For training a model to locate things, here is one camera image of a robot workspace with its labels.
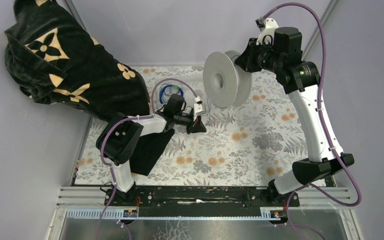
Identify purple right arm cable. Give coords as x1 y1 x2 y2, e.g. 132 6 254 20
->
261 2 363 240

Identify coiled blue cable green tie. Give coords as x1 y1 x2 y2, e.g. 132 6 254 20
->
158 83 184 104

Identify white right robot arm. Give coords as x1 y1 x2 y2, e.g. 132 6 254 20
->
234 27 355 206

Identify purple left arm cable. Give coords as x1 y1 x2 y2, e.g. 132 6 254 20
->
99 78 201 240

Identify black patterned plush blanket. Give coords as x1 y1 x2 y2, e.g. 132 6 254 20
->
4 0 151 128

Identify white perforated spool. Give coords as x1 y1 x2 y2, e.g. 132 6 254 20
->
202 50 252 108

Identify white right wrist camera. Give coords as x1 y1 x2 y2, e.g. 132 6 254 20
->
255 17 279 46

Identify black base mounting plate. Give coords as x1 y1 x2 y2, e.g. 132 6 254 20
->
100 185 300 218

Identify aluminium frame rails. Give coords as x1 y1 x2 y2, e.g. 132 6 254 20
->
46 185 363 240

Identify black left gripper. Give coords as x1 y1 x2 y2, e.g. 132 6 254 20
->
173 112 207 135

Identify black folded cloth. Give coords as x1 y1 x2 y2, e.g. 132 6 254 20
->
129 129 175 176

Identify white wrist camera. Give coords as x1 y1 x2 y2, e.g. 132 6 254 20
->
193 96 208 118
255 17 279 46

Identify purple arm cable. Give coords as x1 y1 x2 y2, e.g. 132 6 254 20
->
99 78 201 240
261 2 363 240

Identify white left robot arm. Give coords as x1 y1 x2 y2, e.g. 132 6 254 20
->
95 94 207 206

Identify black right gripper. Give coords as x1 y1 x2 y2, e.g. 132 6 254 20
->
234 37 283 74

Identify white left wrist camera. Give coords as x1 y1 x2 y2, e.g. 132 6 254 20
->
193 96 208 118

